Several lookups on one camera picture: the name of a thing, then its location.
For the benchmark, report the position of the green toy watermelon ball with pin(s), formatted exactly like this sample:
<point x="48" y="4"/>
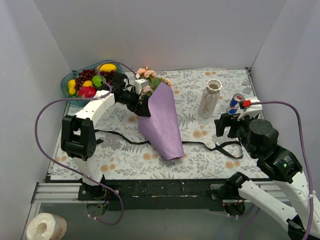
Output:
<point x="97" y="81"/>

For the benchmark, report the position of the teal plastic fruit basket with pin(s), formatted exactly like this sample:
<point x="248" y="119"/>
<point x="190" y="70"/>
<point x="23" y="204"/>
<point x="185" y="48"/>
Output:
<point x="69" y="77"/>

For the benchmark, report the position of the dark red toy grapes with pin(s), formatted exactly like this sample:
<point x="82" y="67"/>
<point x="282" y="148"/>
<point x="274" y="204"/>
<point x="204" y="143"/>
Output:
<point x="86" y="75"/>

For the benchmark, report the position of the blue silver energy drink can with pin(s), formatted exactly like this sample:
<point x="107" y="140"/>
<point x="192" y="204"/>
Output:
<point x="234" y="103"/>

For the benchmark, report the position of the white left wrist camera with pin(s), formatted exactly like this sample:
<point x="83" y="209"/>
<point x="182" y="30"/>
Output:
<point x="139" y="84"/>

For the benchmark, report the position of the small yellow toy fruit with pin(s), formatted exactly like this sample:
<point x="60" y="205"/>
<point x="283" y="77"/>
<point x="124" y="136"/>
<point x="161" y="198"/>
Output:
<point x="87" y="83"/>

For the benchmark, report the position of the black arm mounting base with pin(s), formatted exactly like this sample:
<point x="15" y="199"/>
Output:
<point x="172" y="194"/>

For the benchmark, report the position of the white ribbed ceramic vase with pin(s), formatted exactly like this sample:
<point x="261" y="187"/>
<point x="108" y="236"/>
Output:
<point x="209" y="99"/>

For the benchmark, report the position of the purple wrapping paper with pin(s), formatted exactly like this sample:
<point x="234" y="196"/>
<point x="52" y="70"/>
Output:
<point x="161" y="129"/>

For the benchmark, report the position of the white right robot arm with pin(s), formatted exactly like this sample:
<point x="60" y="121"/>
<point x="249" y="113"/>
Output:
<point x="281" y="166"/>

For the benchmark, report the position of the black gold-lettered ribbon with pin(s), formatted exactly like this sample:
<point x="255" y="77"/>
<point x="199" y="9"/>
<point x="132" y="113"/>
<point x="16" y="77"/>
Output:
<point x="219" y="148"/>

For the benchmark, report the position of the pink flower bunch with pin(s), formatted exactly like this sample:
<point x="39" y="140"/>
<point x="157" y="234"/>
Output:
<point x="153" y="81"/>

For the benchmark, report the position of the yellow toy mango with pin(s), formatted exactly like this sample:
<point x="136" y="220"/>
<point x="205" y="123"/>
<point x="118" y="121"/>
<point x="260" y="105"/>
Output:
<point x="107" y="67"/>

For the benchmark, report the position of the white tissue paper roll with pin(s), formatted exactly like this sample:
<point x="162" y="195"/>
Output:
<point x="46" y="226"/>

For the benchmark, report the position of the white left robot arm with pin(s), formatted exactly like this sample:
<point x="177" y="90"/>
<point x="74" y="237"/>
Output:
<point x="78" y="138"/>

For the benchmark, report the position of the pink toy dragon fruit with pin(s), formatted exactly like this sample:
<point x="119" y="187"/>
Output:
<point x="86" y="92"/>

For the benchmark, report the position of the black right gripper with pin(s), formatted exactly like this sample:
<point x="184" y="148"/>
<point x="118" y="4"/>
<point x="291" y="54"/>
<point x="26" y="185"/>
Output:
<point x="230" y="126"/>

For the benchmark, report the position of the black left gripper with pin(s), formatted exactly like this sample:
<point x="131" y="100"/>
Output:
<point x="139" y="105"/>

